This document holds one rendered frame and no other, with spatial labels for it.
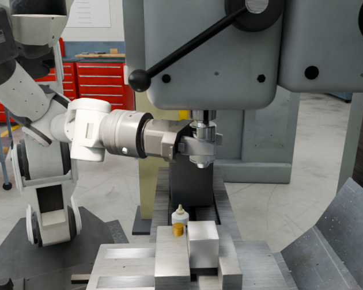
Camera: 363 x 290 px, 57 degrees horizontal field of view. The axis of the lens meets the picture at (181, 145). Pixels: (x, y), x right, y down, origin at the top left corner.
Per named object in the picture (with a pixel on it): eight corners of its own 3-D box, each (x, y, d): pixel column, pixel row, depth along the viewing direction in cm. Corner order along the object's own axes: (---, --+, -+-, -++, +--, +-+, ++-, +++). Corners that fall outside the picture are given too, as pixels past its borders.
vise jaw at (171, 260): (154, 296, 55) (154, 276, 54) (157, 241, 70) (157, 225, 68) (190, 294, 56) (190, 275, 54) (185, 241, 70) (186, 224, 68)
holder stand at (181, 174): (171, 207, 97) (170, 142, 91) (169, 176, 118) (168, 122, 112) (212, 205, 98) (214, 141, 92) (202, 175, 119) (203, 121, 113)
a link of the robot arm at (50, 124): (76, 154, 75) (56, 148, 91) (103, 119, 78) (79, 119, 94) (36, 124, 70) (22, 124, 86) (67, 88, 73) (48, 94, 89)
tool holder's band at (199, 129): (184, 128, 58) (184, 123, 58) (203, 123, 61) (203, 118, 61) (202, 134, 55) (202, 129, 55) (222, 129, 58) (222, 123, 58)
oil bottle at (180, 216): (171, 250, 78) (171, 209, 75) (171, 240, 82) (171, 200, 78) (189, 250, 78) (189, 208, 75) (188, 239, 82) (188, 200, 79)
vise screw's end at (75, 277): (71, 286, 62) (70, 277, 62) (74, 279, 64) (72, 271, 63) (93, 285, 62) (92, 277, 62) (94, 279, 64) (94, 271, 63)
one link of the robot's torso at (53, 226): (29, 229, 139) (10, 135, 112) (78, 219, 147) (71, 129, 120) (31, 259, 128) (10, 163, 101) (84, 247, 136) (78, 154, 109)
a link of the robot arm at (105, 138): (119, 106, 59) (66, 101, 63) (111, 165, 59) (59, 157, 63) (145, 115, 70) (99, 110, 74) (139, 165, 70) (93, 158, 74)
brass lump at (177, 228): (172, 236, 65) (172, 228, 64) (172, 230, 67) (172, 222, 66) (184, 236, 65) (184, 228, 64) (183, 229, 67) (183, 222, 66)
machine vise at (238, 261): (86, 329, 57) (80, 278, 54) (102, 270, 71) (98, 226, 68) (287, 324, 58) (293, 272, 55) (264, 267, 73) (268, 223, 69)
